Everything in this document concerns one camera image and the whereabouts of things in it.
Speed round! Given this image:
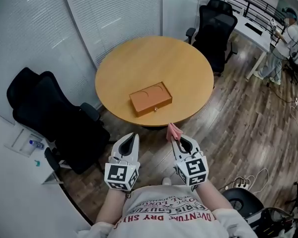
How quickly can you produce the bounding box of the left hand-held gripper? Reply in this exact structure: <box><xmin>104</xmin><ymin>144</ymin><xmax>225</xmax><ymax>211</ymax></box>
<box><xmin>104</xmin><ymin>132</ymin><xmax>141</xmax><ymax>192</ymax></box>

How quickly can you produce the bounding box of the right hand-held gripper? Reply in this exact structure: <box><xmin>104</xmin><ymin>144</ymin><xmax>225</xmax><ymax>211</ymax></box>
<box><xmin>170</xmin><ymin>135</ymin><xmax>210</xmax><ymax>187</ymax></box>

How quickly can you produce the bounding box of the pink cloth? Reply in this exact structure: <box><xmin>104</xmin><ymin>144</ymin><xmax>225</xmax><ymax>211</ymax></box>
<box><xmin>166</xmin><ymin>122</ymin><xmax>184</xmax><ymax>143</ymax></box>

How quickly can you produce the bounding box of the orange-brown box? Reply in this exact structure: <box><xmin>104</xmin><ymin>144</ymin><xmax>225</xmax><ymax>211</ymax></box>
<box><xmin>129</xmin><ymin>81</ymin><xmax>173</xmax><ymax>119</ymax></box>

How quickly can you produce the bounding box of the person's right forearm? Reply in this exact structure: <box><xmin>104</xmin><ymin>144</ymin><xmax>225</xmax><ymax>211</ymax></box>
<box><xmin>193</xmin><ymin>181</ymin><xmax>229</xmax><ymax>212</ymax></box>

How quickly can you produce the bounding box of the person's left forearm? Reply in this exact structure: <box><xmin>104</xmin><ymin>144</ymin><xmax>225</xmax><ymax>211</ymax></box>
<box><xmin>96</xmin><ymin>187</ymin><xmax>130</xmax><ymax>226</ymax></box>

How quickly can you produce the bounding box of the black padded office chair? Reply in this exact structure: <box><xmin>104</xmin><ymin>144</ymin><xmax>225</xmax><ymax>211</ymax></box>
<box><xmin>6</xmin><ymin>66</ymin><xmax>42</xmax><ymax>110</ymax></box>
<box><xmin>12</xmin><ymin>70</ymin><xmax>112</xmax><ymax>175</ymax></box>

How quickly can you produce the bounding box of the white power strip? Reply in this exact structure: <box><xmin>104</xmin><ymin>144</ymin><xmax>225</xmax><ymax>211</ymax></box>
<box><xmin>231</xmin><ymin>181</ymin><xmax>248</xmax><ymax>190</ymax></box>

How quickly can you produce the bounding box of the white printed shirt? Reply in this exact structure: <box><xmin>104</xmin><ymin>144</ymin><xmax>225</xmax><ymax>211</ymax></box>
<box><xmin>75</xmin><ymin>184</ymin><xmax>260</xmax><ymax>238</ymax></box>

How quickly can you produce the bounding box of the black round stool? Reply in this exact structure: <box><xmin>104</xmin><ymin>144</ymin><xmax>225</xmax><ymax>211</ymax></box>
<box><xmin>221</xmin><ymin>188</ymin><xmax>265</xmax><ymax>224</ymax></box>

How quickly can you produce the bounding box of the clear water bottle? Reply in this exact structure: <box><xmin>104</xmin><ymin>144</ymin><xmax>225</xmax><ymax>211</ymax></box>
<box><xmin>29</xmin><ymin>139</ymin><xmax>45</xmax><ymax>150</ymax></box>

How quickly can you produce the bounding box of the white low cabinet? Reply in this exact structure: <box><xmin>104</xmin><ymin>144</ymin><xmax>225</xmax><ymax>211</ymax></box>
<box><xmin>3</xmin><ymin>121</ymin><xmax>65</xmax><ymax>185</ymax></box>

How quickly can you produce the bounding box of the black mesh office chair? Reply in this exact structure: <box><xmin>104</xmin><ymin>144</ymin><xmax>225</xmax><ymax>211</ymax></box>
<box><xmin>185</xmin><ymin>0</ymin><xmax>238</xmax><ymax>77</ymax></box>

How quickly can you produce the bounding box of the white desk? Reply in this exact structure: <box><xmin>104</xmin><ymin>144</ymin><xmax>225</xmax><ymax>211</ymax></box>
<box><xmin>231</xmin><ymin>14</ymin><xmax>273</xmax><ymax>81</ymax></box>

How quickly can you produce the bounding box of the black flat desk item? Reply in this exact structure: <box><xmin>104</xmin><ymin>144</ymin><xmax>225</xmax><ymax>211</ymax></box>
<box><xmin>244</xmin><ymin>22</ymin><xmax>263</xmax><ymax>36</ymax></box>

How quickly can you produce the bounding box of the black metal railing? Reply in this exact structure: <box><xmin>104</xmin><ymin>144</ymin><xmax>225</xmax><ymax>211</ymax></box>
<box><xmin>227</xmin><ymin>0</ymin><xmax>289</xmax><ymax>27</ymax></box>

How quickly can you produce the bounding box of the white cable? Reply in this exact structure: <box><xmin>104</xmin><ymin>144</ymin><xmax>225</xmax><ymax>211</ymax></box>
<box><xmin>223</xmin><ymin>168</ymin><xmax>270</xmax><ymax>193</ymax></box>

